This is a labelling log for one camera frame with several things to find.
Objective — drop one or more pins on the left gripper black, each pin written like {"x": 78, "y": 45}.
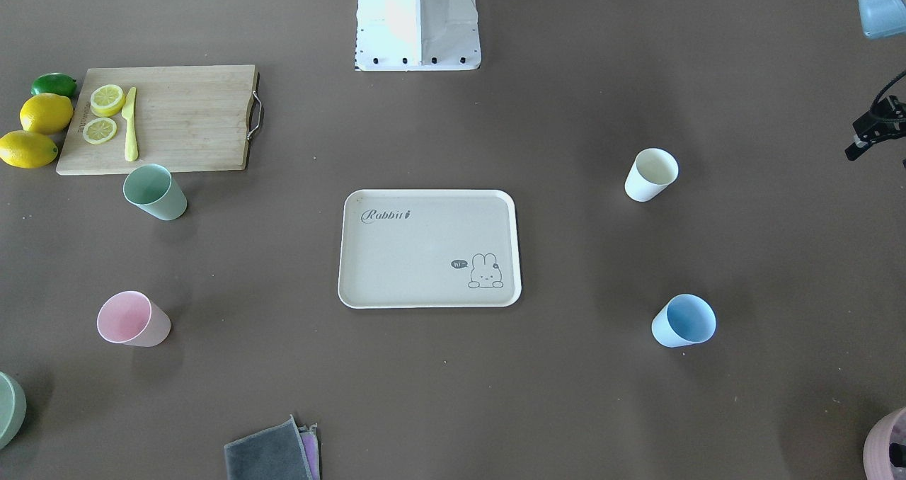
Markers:
{"x": 875, "y": 129}

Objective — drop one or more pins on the cream white cup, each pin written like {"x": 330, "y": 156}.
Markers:
{"x": 652, "y": 171}

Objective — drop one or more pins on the green cup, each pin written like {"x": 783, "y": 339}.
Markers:
{"x": 152, "y": 188}

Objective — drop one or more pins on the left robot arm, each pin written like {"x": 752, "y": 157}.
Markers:
{"x": 883, "y": 19}

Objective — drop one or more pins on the cream rabbit tray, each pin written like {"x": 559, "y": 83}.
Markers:
{"x": 420, "y": 248}

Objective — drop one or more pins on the blue cup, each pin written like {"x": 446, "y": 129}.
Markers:
{"x": 685, "y": 320}

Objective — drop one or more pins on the pink bowl with ice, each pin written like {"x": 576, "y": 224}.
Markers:
{"x": 883, "y": 454}

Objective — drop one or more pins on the purple cloth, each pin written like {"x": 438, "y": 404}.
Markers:
{"x": 310, "y": 440}

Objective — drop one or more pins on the wooden cutting board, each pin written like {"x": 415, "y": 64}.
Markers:
{"x": 187, "y": 118}

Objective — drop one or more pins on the grey folded cloth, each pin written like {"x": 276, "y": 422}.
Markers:
{"x": 273, "y": 453}

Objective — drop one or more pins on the yellow plastic knife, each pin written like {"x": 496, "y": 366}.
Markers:
{"x": 131, "y": 150}

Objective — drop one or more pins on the lemon slice upper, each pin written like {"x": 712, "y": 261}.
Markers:
{"x": 107, "y": 100}

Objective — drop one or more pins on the lemon slice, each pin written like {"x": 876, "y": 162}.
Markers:
{"x": 99, "y": 130}
{"x": 107, "y": 100}

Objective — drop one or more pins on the pink cup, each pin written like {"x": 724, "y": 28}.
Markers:
{"x": 131, "y": 318}

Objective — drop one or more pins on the lemon slice lower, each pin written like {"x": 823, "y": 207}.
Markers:
{"x": 99, "y": 130}

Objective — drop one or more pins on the green lime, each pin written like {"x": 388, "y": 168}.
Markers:
{"x": 55, "y": 83}

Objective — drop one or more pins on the whole lemon middle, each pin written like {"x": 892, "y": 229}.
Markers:
{"x": 46, "y": 113}

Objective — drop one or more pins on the whole lemon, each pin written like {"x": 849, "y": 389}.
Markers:
{"x": 27, "y": 150}
{"x": 46, "y": 113}

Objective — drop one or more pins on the whole lemon outer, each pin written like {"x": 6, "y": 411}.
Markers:
{"x": 27, "y": 150}

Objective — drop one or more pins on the green bowl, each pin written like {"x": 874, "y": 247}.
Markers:
{"x": 13, "y": 408}

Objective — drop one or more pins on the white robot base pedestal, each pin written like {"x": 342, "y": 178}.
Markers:
{"x": 417, "y": 35}

